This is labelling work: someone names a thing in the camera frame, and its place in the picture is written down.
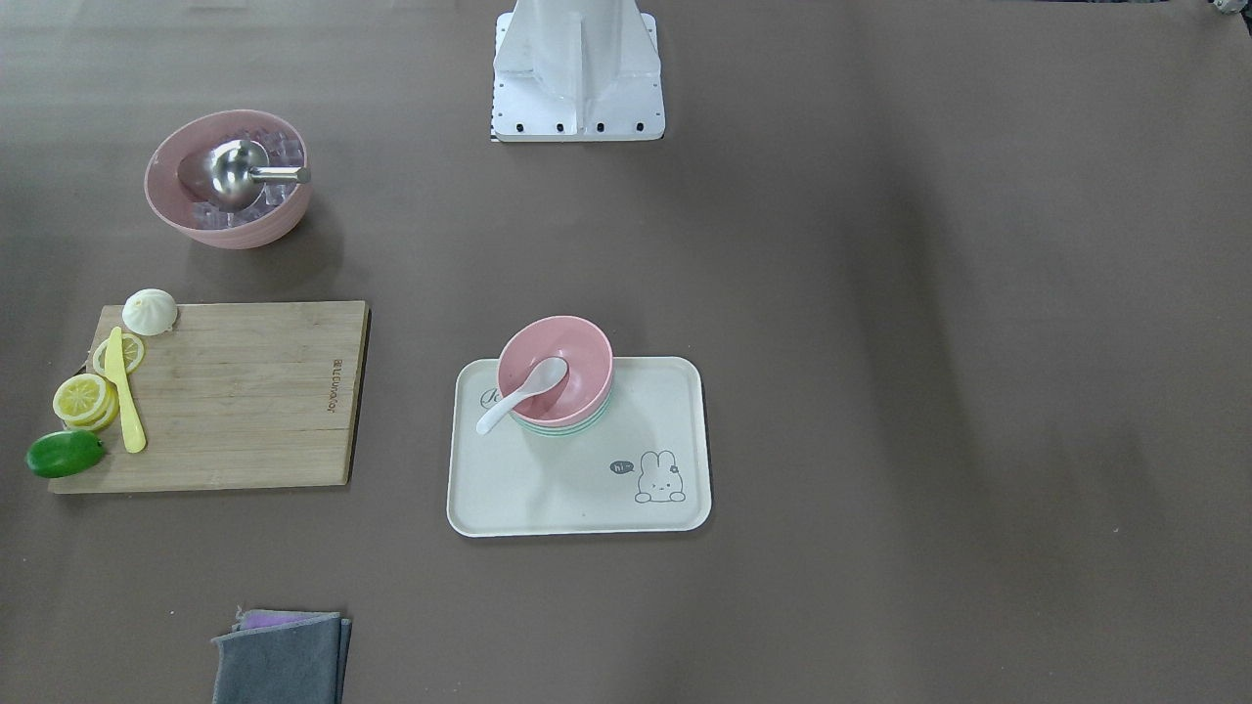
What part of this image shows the white ceramic spoon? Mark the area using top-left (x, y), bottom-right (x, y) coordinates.
top-left (475, 357), bottom-right (568, 435)

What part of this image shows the cream rabbit tray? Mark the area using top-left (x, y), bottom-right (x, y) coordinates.
top-left (446, 356), bottom-right (714, 537)

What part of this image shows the large pink ice bowl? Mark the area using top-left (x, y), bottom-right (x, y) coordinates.
top-left (144, 109), bottom-right (313, 249)

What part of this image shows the back lemon slice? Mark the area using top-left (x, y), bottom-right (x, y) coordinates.
top-left (63, 386), bottom-right (119, 433)

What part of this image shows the grey folded cloth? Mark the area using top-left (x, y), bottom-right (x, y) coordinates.
top-left (212, 609), bottom-right (353, 703)

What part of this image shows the yellow plastic knife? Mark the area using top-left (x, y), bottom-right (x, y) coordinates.
top-left (104, 327), bottom-right (146, 453)

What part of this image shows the small pink bowl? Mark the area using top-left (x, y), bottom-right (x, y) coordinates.
top-left (496, 314), bottom-right (613, 426)

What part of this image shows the white toy bun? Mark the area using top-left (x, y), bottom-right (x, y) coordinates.
top-left (121, 288), bottom-right (179, 337)

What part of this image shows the green plastic lime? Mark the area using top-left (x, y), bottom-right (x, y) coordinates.
top-left (25, 428), bottom-right (106, 479)

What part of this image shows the metal ice scoop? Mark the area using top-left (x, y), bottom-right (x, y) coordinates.
top-left (177, 139), bottom-right (310, 212)

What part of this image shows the green bowl stack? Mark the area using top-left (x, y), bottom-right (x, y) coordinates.
top-left (510, 390), bottom-right (613, 437)

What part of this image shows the bamboo cutting board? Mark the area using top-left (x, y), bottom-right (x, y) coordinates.
top-left (49, 299), bottom-right (371, 495)

